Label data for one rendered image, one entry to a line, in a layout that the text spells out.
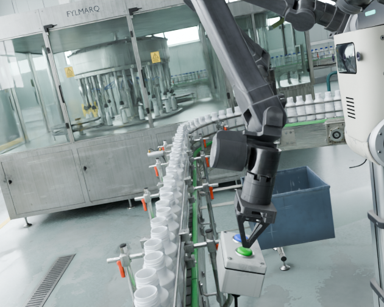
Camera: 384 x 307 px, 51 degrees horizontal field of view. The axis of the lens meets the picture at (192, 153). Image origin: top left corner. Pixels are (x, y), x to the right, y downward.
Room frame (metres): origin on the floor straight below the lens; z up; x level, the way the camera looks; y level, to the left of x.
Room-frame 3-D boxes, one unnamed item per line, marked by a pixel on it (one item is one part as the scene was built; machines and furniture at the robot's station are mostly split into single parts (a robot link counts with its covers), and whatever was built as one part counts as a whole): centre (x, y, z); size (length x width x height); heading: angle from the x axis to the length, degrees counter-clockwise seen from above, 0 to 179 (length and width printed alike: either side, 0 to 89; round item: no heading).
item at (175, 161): (1.44, 0.07, 1.08); 0.06 x 0.06 x 0.17
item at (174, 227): (0.91, 0.09, 1.08); 0.06 x 0.06 x 0.17
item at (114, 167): (5.74, 0.77, 1.18); 2.88 x 2.73 x 2.35; 87
